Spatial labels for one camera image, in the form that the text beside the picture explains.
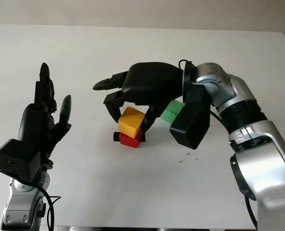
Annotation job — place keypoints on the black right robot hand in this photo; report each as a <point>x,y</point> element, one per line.
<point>152,81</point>

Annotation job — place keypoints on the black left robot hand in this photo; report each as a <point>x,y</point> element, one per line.
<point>36,125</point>

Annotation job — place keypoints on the green cube block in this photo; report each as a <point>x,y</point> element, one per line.
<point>171,113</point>

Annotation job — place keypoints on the yellow cube block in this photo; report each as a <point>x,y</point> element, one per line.
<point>130,122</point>

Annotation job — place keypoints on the red cube block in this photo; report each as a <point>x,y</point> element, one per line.
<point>129,141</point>

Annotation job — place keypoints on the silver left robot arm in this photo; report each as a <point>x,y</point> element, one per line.
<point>19,207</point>

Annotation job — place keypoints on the black tape strip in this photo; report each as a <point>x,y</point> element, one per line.
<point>115,137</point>

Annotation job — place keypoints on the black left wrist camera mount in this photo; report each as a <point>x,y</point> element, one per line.
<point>17,156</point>

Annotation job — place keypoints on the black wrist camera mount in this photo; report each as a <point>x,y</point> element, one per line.
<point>17,156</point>
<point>193,127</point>

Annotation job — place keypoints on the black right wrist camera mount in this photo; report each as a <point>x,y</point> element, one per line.
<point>193,127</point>

